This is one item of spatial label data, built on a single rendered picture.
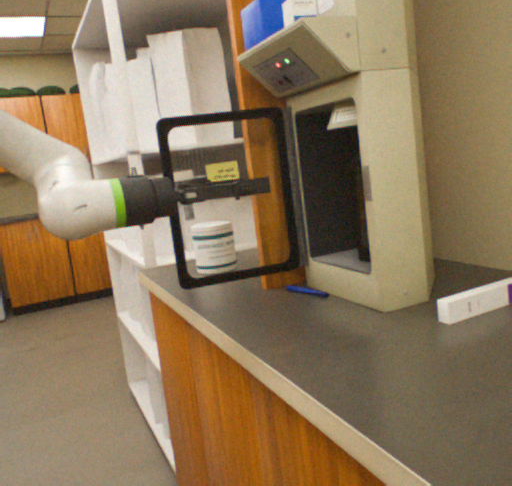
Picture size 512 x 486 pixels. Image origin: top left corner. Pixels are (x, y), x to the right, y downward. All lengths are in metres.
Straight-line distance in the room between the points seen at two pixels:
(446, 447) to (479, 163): 0.93
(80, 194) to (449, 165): 0.97
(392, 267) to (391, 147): 0.24
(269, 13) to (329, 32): 0.20
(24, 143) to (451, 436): 0.81
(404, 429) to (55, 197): 0.65
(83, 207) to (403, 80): 0.65
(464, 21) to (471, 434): 1.06
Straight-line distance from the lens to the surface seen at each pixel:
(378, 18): 1.12
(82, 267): 5.97
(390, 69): 1.12
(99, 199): 0.98
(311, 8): 1.15
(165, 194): 1.01
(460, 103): 1.51
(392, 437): 0.69
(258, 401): 1.09
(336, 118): 1.20
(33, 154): 1.06
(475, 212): 1.50
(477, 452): 0.67
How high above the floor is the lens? 1.28
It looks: 8 degrees down
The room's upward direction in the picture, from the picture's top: 7 degrees counter-clockwise
